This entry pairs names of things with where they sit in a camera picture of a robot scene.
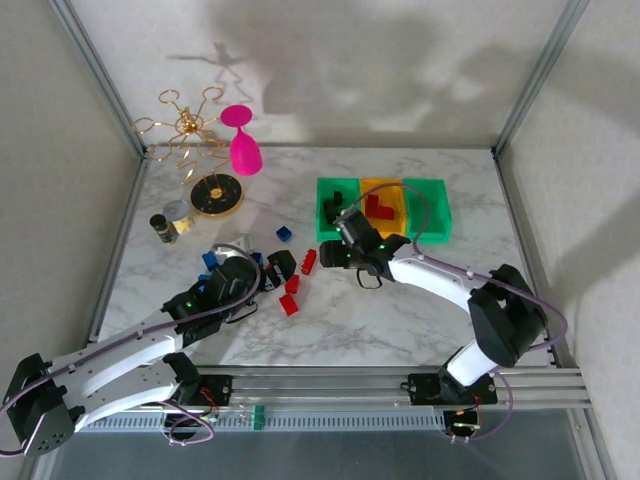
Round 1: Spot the green bin with black legos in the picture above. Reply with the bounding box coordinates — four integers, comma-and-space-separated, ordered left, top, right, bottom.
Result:
316, 176, 362, 242

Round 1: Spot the yellow plastic bin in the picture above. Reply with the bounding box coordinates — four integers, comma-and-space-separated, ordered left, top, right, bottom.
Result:
358, 176, 409, 241

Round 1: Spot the green plastic bin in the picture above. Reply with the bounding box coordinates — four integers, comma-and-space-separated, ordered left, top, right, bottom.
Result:
401, 178, 454, 244

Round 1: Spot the silver tin can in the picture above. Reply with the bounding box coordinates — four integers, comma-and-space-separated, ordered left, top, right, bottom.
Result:
163, 199, 197, 235

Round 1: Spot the small dark spice bottle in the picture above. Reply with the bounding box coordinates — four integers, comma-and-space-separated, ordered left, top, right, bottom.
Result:
149, 213, 179, 246

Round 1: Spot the pink wine glass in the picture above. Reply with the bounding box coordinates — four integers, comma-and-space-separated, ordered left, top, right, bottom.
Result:
219, 103, 265, 177

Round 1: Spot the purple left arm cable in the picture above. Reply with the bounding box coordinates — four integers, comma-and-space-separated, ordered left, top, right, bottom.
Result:
0, 243, 263, 457

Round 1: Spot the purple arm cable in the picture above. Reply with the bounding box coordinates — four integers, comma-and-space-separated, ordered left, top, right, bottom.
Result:
344, 182, 569, 444
0, 243, 263, 457

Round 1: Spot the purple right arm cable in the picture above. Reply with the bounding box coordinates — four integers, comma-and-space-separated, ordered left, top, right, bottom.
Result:
344, 182, 569, 444

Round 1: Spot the gold wire glass rack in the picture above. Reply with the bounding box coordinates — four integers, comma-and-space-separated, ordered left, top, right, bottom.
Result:
133, 87, 246, 219

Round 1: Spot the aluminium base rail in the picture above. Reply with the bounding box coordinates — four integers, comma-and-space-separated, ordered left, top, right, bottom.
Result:
88, 366, 587, 417

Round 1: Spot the grey slotted cable duct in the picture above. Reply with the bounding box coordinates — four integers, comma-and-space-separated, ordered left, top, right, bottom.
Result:
79, 412, 447, 432

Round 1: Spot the aluminium frame post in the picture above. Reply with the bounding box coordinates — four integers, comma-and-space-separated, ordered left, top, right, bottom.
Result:
493, 0, 592, 157
48, 0, 149, 157

